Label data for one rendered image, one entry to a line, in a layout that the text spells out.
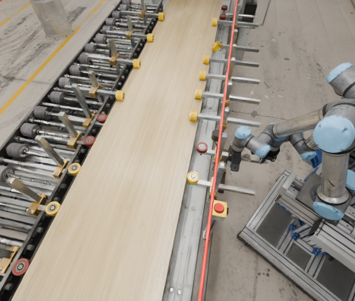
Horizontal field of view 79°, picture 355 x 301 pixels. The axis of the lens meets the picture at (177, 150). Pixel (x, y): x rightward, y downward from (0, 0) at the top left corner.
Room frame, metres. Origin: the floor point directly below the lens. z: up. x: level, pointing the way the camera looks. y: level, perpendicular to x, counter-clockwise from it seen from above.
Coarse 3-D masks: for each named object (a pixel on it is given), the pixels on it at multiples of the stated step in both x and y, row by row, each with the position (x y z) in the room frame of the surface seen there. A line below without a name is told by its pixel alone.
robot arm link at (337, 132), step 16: (336, 112) 0.53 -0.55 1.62; (352, 112) 0.52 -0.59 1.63; (320, 128) 0.48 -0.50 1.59; (336, 128) 0.46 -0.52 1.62; (352, 128) 0.45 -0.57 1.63; (320, 144) 0.45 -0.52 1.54; (336, 144) 0.43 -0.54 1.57; (352, 144) 0.43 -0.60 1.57; (336, 160) 0.42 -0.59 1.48; (336, 176) 0.39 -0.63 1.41; (320, 192) 0.39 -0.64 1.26; (336, 192) 0.36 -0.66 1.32; (320, 208) 0.33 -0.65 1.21; (336, 208) 0.31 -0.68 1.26
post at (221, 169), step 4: (220, 164) 0.59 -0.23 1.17; (224, 164) 0.59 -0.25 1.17; (220, 168) 0.57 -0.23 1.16; (224, 168) 0.56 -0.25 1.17; (220, 172) 0.57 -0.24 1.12; (220, 176) 0.57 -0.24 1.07; (216, 180) 0.57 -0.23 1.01; (220, 180) 0.56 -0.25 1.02; (216, 184) 0.57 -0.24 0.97; (216, 188) 0.57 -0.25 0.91
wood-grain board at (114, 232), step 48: (192, 0) 3.30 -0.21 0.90; (144, 48) 2.15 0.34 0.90; (192, 48) 2.15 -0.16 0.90; (144, 96) 1.42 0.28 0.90; (192, 96) 1.42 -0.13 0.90; (96, 144) 0.92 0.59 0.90; (144, 144) 0.92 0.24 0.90; (192, 144) 0.92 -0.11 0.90; (96, 192) 0.55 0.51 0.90; (144, 192) 0.54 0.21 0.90; (48, 240) 0.26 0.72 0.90; (96, 240) 0.26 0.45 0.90; (144, 240) 0.26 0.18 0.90; (48, 288) 0.04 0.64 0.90; (96, 288) 0.04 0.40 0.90; (144, 288) 0.04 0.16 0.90
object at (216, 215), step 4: (224, 204) 0.35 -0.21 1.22; (224, 208) 0.33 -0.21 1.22; (212, 212) 0.31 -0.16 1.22; (216, 212) 0.31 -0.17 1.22; (224, 212) 0.31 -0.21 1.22; (212, 216) 0.30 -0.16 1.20; (216, 216) 0.30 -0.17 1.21; (220, 216) 0.29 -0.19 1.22; (224, 216) 0.29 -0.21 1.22; (220, 220) 0.29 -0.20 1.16
